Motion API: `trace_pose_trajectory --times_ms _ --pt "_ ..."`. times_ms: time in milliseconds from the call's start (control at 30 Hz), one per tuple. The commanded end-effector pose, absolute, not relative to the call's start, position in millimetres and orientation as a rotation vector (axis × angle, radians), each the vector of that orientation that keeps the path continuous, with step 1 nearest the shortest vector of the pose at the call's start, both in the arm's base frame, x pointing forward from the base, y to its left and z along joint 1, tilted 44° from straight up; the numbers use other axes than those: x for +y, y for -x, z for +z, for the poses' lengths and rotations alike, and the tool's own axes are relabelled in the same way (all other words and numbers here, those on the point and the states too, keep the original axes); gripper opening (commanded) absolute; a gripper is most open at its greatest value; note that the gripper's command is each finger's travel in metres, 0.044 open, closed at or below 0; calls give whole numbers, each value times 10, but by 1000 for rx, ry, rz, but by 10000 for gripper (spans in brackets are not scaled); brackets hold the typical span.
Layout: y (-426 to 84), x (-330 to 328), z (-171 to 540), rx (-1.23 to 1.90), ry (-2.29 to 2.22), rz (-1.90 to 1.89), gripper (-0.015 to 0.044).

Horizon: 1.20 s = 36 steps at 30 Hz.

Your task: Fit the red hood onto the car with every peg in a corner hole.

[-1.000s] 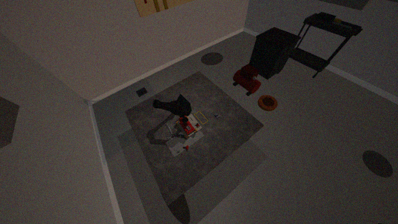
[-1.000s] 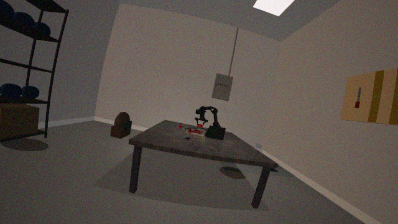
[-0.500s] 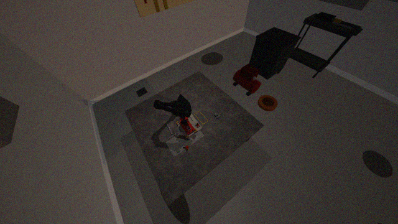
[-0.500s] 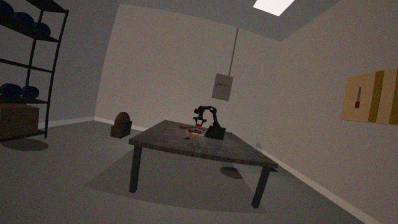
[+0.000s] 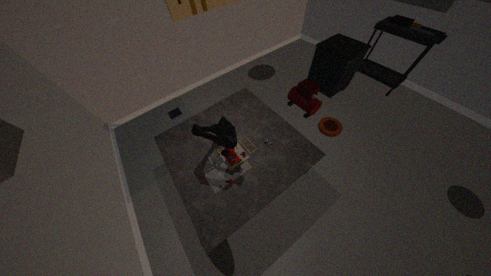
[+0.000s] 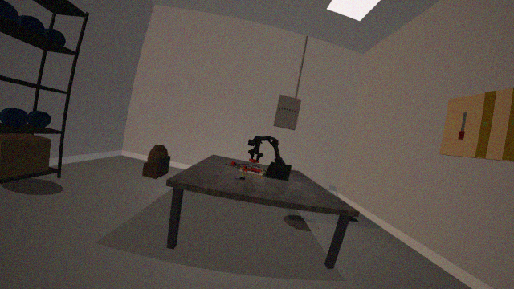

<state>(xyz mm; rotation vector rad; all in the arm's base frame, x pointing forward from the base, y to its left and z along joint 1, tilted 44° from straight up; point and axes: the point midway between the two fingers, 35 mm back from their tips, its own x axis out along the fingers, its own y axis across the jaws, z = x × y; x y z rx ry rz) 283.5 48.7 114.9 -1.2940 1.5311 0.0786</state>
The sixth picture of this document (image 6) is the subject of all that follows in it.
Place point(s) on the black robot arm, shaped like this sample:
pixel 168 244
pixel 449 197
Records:
pixel 258 139

